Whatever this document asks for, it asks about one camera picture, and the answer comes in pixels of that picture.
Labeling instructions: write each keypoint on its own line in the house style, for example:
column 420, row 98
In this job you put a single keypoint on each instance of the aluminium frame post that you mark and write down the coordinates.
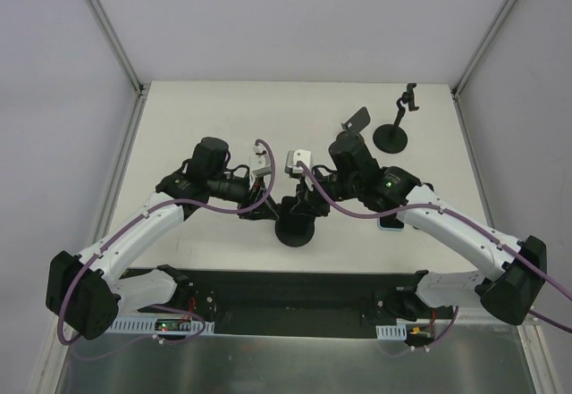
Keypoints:
column 112, row 39
column 485, row 45

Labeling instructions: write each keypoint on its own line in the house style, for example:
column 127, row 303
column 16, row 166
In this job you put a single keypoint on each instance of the white cable duct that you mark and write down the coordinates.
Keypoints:
column 154, row 325
column 397, row 332

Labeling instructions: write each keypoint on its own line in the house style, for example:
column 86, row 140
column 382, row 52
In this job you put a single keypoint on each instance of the left white cable duct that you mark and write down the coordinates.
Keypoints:
column 154, row 325

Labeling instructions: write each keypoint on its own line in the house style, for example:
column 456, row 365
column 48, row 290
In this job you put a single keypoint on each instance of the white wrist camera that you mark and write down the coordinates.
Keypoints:
column 293, row 165
column 259, row 163

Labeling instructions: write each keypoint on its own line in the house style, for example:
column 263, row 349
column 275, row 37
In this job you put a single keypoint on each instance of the brown base phone stand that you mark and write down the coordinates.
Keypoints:
column 357, row 122

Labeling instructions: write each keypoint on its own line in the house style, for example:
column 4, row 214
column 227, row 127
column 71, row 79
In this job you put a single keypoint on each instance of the right aluminium frame post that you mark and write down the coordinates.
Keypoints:
column 485, row 45

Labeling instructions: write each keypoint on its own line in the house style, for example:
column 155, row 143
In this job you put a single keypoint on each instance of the black round base stand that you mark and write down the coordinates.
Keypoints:
column 390, row 138

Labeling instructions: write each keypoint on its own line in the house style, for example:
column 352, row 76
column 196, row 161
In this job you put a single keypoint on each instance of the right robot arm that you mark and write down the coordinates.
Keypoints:
column 509, row 272

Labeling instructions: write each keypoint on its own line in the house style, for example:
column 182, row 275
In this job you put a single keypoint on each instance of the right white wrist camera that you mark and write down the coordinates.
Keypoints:
column 293, row 165

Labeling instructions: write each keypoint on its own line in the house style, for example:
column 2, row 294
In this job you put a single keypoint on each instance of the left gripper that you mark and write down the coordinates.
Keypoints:
column 256, row 199

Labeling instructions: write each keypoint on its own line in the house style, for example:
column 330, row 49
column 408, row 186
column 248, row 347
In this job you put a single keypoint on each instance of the blue case phone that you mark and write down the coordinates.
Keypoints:
column 390, row 223

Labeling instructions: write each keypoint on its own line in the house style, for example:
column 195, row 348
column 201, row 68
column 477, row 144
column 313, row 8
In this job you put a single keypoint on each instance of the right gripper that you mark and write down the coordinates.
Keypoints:
column 305, row 196

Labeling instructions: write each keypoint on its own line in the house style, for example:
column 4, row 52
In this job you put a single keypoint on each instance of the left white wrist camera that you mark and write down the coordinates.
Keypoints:
column 259, row 163

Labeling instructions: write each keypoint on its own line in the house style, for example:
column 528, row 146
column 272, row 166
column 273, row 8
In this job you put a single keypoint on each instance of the left aluminium frame post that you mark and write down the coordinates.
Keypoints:
column 112, row 39

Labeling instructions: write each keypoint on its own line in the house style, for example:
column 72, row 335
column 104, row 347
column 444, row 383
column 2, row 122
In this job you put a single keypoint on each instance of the right white cable duct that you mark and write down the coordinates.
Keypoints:
column 397, row 332

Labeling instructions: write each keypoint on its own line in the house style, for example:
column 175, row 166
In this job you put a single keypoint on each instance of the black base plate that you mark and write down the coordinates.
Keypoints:
column 303, row 304

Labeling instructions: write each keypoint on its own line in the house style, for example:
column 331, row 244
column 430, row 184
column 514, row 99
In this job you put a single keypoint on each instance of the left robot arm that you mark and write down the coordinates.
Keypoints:
column 87, row 291

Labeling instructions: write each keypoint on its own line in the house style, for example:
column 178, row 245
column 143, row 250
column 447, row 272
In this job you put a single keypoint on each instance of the black phone stand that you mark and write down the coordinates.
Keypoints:
column 293, row 228

